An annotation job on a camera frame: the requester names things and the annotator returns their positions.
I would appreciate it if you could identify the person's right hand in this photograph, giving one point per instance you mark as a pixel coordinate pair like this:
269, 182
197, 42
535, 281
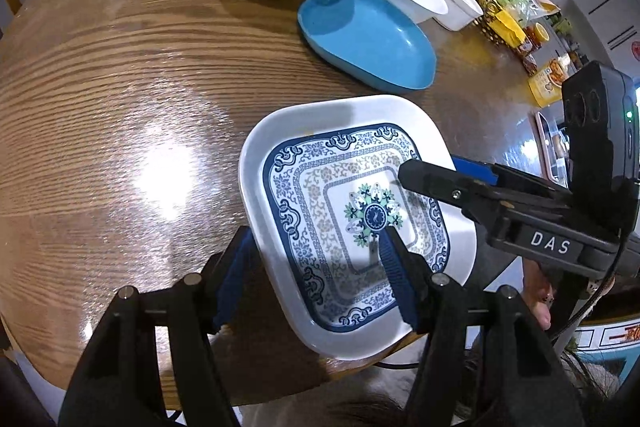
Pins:
540, 292

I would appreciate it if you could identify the blue oval plate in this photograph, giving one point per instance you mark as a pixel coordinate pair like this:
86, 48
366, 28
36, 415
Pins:
365, 37

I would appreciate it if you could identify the teal printed cloth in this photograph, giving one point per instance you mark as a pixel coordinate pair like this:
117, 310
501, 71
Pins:
607, 344

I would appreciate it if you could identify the square blue patterned plate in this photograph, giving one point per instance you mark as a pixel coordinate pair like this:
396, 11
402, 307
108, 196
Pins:
345, 217

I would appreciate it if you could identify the white square cup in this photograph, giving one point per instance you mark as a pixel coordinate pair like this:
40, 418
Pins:
457, 4

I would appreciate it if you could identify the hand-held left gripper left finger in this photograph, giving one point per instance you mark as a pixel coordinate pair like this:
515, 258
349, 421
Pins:
237, 274

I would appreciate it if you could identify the small orange jar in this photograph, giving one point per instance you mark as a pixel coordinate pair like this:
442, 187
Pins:
537, 37

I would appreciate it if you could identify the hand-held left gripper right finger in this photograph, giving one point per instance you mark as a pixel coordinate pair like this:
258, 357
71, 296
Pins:
397, 277

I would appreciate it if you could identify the yellow patterned snack packet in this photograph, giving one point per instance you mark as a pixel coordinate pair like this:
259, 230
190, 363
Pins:
500, 19

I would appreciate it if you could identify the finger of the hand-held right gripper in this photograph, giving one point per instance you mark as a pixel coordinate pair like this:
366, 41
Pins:
477, 169
440, 187

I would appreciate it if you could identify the yellow food box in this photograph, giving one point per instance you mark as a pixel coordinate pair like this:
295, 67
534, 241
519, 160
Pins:
546, 82

